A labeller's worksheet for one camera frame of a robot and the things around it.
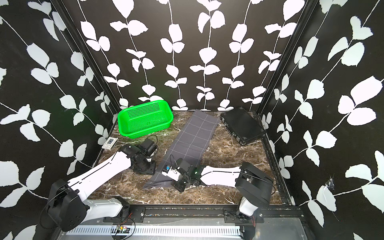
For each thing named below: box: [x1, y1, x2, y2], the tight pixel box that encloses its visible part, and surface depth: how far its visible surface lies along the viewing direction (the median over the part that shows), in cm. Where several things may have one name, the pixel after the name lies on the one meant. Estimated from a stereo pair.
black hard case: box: [220, 107, 267, 146], surface depth 113 cm
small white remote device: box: [101, 136, 119, 150], surface depth 100 cm
